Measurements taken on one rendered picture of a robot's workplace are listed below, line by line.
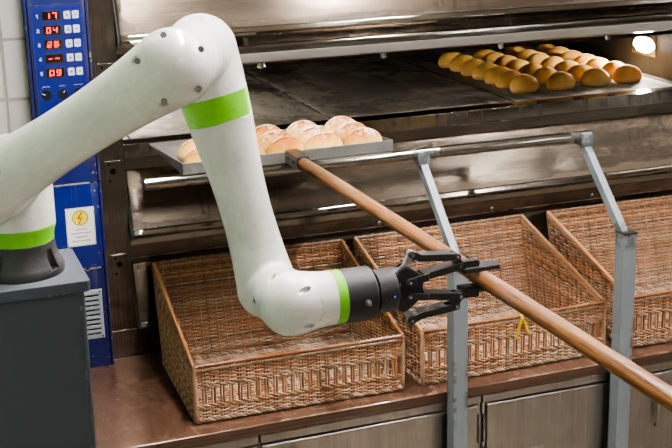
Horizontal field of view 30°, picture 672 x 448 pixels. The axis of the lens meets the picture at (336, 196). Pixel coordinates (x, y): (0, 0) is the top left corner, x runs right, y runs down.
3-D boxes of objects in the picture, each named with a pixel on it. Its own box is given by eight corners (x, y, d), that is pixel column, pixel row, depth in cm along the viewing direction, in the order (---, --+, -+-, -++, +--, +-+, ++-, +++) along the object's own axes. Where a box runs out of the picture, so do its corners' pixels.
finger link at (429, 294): (408, 292, 213) (407, 300, 213) (466, 294, 217) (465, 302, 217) (399, 285, 216) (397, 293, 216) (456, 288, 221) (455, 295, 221)
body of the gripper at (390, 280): (362, 261, 215) (412, 255, 218) (363, 308, 217) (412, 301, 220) (380, 274, 208) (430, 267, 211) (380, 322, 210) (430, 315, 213)
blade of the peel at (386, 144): (393, 150, 319) (393, 139, 319) (183, 175, 300) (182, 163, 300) (341, 123, 352) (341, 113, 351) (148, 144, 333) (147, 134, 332)
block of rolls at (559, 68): (434, 66, 440) (433, 50, 439) (554, 56, 456) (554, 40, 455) (516, 95, 385) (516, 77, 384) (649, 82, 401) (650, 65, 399)
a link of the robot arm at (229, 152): (198, 132, 205) (261, 112, 209) (181, 126, 216) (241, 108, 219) (256, 335, 213) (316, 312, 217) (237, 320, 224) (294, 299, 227)
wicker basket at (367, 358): (154, 355, 348) (148, 260, 340) (346, 327, 365) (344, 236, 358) (193, 427, 303) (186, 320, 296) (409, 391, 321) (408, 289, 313)
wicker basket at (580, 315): (350, 325, 366) (348, 235, 359) (521, 298, 385) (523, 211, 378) (420, 388, 322) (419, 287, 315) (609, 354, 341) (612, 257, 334)
